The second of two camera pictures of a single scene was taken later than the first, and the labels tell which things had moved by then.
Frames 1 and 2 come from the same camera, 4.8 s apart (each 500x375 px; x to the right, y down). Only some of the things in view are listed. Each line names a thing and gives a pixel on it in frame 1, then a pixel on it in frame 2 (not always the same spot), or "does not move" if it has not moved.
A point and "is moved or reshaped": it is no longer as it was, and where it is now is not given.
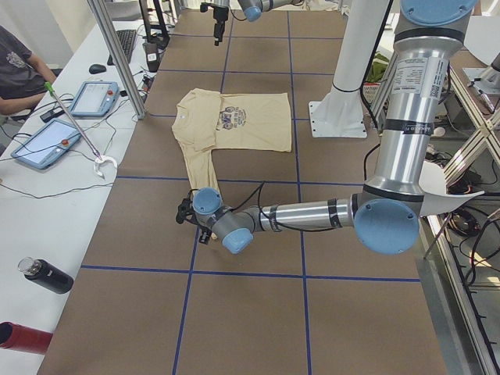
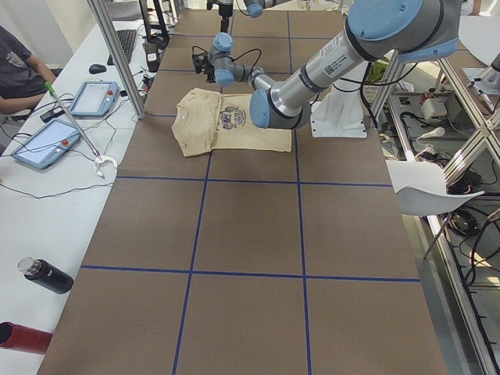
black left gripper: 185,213 to 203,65
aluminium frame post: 102,9 does not move
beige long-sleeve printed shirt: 208,121 is moved or reshaped
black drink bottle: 51,276 does not move
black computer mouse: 95,69 does not move
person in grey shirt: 23,76 does not move
